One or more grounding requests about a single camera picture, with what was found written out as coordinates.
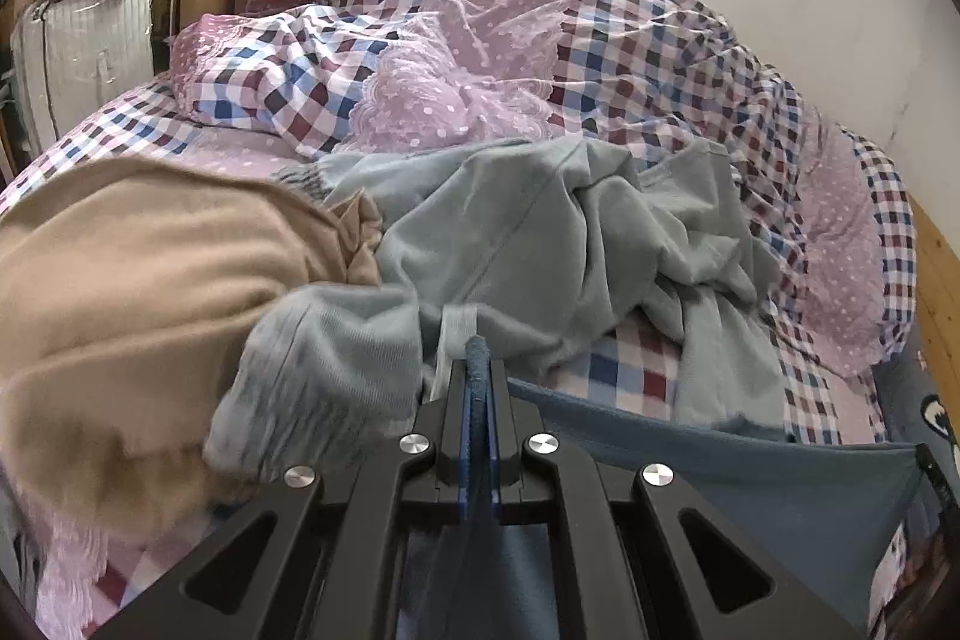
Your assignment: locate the teal blue shirt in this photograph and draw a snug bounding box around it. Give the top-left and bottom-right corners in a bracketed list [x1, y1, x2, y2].
[395, 338, 921, 638]

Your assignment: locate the blue grey plush pillow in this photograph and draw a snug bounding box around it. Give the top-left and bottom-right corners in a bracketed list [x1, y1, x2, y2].
[872, 325, 958, 471]

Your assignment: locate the light blue elastic-cuff garment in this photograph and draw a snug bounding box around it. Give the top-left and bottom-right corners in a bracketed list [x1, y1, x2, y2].
[203, 284, 478, 484]

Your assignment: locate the plaid checkered bed sheet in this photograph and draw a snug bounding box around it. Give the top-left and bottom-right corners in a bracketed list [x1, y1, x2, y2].
[2, 78, 916, 638]

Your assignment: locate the wooden headboard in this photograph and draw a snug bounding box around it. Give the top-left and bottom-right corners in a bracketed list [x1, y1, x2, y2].
[910, 198, 960, 427]

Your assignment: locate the purple polka dot pillow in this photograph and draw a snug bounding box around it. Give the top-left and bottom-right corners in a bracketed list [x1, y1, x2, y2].
[797, 119, 918, 378]

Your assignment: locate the grey green sweatshirt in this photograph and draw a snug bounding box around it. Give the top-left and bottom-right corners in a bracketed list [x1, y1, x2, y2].
[278, 136, 784, 431]

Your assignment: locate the beige khaki garment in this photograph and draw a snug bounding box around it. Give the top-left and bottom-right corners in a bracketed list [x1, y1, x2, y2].
[2, 158, 381, 541]

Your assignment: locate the checkered purple duvet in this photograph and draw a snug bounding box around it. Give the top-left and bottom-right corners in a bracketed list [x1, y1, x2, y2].
[169, 0, 805, 310]

